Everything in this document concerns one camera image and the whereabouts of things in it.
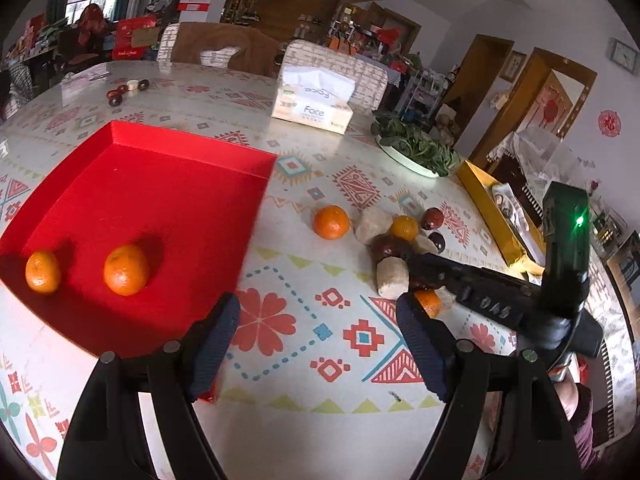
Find small orange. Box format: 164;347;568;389
312;205;350;240

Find green spinach leaves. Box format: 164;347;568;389
371;113;462;178

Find large red date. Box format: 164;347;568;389
420;207;445;231

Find white plate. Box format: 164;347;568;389
374;136;438;179

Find small orange mandarin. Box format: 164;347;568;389
388;216;420;243

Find large orange mandarin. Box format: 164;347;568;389
103;244;150;296

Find dark round plum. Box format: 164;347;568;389
428;231;446;254

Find white tissue box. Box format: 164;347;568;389
271;66;356;134

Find yellow cardboard box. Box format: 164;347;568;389
457;160;544;278

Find dark red date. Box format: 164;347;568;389
369;234;414;264

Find brown chair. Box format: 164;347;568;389
169;22;281;77

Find red tray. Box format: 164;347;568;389
0;119;278;404

